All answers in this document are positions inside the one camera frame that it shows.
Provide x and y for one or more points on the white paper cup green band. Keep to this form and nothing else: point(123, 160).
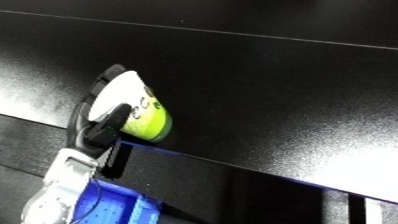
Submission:
point(145, 116)

